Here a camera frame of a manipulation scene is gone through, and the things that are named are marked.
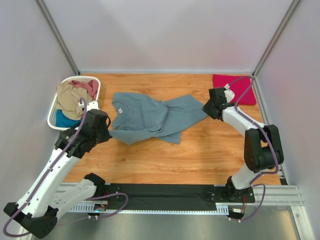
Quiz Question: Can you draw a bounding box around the beige shirt in basket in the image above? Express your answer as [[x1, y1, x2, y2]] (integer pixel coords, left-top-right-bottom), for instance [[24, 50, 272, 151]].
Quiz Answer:
[[56, 82, 93, 121]]

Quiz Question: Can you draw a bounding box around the purple cable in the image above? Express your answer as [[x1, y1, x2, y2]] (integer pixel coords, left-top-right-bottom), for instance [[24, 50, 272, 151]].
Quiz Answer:
[[224, 75, 280, 223], [3, 97, 130, 237]]

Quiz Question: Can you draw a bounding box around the aluminium frame post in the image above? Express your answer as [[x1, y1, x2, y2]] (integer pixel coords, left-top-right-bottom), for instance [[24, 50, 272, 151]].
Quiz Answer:
[[34, 0, 81, 76], [252, 0, 302, 77]]

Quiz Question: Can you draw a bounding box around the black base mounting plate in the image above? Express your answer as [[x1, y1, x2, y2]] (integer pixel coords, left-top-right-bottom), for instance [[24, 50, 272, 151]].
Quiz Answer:
[[93, 183, 255, 211]]

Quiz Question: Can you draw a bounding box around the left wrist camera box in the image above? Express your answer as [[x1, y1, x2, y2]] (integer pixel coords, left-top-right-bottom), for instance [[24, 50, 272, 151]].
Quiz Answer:
[[84, 109, 108, 129]]

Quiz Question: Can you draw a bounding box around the right aluminium frame post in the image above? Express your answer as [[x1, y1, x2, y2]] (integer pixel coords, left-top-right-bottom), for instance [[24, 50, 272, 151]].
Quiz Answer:
[[252, 0, 302, 77]]

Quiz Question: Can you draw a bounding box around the folded magenta t-shirt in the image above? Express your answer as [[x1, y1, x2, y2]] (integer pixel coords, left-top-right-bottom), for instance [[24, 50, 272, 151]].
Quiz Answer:
[[212, 74, 258, 106]]

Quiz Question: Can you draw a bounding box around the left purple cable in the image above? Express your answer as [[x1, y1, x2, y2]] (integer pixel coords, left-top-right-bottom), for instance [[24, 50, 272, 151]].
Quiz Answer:
[[3, 97, 130, 237]]

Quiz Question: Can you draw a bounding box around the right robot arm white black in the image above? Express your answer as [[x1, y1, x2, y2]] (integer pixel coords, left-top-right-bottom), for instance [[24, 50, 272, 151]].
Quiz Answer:
[[202, 99, 284, 201]]

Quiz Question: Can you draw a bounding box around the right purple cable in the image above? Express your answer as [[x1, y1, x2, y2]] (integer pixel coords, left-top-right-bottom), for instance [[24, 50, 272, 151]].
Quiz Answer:
[[224, 75, 280, 223]]

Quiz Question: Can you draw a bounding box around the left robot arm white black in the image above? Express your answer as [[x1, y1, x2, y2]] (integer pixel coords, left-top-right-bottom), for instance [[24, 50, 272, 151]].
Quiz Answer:
[[3, 110, 111, 239]]

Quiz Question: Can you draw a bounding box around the grey-blue t-shirt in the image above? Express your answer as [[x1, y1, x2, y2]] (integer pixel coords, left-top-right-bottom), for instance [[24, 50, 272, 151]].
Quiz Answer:
[[110, 92, 208, 145]]

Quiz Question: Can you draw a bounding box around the pink shirt in basket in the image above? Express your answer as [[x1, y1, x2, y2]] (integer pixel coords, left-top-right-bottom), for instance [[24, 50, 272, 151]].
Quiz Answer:
[[70, 80, 99, 100]]

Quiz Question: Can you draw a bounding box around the slotted grey cable duct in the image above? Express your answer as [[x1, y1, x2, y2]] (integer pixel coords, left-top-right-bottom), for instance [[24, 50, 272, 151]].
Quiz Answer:
[[66, 201, 230, 216]]

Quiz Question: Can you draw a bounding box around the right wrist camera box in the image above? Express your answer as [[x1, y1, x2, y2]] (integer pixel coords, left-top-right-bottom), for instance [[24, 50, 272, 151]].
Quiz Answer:
[[209, 87, 235, 104]]

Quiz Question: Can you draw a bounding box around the aluminium front rail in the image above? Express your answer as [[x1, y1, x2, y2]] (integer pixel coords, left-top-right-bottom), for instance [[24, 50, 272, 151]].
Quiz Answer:
[[30, 181, 305, 206]]

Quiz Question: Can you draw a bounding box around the left aluminium frame post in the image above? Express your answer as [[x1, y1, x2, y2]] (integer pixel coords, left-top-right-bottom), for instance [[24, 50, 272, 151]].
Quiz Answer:
[[34, 0, 81, 76]]

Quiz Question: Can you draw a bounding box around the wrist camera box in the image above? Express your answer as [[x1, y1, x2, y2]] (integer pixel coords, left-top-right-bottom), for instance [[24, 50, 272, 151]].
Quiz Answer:
[[84, 109, 108, 129], [209, 87, 235, 104]]

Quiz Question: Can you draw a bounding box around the teal shirt in basket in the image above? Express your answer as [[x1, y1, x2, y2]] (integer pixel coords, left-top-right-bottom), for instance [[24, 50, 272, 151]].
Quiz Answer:
[[55, 109, 81, 128]]

